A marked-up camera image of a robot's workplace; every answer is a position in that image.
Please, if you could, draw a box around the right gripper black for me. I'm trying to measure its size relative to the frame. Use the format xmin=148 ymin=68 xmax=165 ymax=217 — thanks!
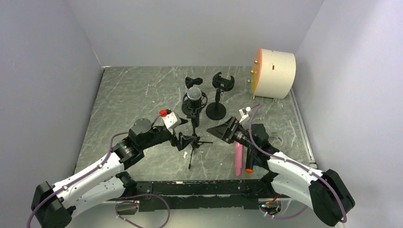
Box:
xmin=207 ymin=116 xmax=258 ymax=152

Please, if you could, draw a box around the pink microphone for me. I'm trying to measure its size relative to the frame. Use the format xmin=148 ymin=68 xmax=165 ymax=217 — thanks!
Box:
xmin=235 ymin=142 xmax=243 ymax=177

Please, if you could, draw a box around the black round-base shock-mount stand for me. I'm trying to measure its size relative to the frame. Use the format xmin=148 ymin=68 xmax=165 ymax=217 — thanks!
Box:
xmin=206 ymin=72 xmax=235 ymax=121

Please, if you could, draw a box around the black tripod microphone stand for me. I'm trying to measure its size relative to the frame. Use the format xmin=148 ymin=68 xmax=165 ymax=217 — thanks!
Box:
xmin=182 ymin=91 xmax=212 ymax=169

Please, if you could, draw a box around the black microphone orange end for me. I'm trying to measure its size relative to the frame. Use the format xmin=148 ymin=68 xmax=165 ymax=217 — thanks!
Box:
xmin=245 ymin=147 xmax=255 ymax=173

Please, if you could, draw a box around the grey-head microphone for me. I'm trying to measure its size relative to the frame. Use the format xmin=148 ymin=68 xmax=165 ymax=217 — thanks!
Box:
xmin=187 ymin=86 xmax=202 ymax=127

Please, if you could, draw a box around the black round-base clip stand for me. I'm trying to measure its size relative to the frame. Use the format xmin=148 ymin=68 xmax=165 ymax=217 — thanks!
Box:
xmin=185 ymin=76 xmax=203 ymax=89

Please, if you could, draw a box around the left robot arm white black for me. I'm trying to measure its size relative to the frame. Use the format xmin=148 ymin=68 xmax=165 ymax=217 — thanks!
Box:
xmin=26 ymin=113 xmax=195 ymax=228

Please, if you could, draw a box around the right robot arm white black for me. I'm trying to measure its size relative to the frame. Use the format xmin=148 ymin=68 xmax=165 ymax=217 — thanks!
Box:
xmin=207 ymin=117 xmax=355 ymax=226

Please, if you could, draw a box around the beige cylindrical drum box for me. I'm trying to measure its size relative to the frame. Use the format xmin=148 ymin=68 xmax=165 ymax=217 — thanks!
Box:
xmin=251 ymin=48 xmax=296 ymax=99

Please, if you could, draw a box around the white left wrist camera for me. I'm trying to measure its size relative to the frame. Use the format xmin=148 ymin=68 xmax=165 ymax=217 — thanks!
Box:
xmin=159 ymin=109 xmax=188 ymax=129

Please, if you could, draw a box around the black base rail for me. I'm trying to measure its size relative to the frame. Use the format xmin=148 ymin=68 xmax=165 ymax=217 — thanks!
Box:
xmin=116 ymin=179 xmax=276 ymax=210

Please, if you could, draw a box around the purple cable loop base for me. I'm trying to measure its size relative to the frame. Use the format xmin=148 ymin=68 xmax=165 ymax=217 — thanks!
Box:
xmin=115 ymin=193 xmax=171 ymax=228

